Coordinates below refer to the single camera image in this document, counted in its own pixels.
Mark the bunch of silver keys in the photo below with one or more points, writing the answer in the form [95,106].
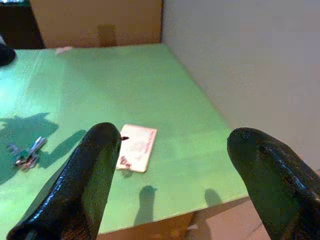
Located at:
[34,148]

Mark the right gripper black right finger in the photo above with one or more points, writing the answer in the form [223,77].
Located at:
[275,187]

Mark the white rectangular tag card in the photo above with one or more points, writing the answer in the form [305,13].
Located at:
[140,147]

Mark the dark brown cabinet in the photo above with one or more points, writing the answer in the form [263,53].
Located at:
[17,25]

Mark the black rounded object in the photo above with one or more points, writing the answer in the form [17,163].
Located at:
[5,56]

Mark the brown cardboard box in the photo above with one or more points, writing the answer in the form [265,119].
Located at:
[75,20]

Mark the small pink paper scrap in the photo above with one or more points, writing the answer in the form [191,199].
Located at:
[63,50]

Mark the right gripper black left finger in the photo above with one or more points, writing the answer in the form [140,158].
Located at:
[82,175]

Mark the green wooden table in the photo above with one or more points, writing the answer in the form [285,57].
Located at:
[125,87]

